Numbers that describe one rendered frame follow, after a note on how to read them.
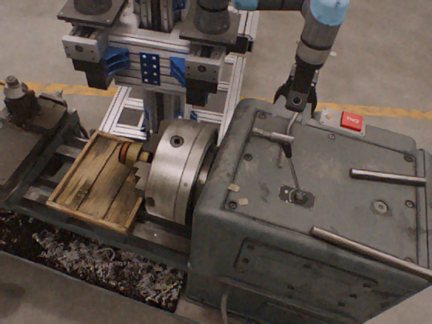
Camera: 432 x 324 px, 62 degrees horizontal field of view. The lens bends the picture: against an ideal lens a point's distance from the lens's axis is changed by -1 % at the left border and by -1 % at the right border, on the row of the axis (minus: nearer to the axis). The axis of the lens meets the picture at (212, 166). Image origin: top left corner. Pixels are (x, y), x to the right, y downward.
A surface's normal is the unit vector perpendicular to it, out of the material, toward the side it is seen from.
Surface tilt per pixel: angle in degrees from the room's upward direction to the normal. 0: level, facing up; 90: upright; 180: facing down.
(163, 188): 56
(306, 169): 0
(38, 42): 0
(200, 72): 90
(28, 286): 0
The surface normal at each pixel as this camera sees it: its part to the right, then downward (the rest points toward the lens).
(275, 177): 0.08, -0.58
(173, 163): -0.08, -0.13
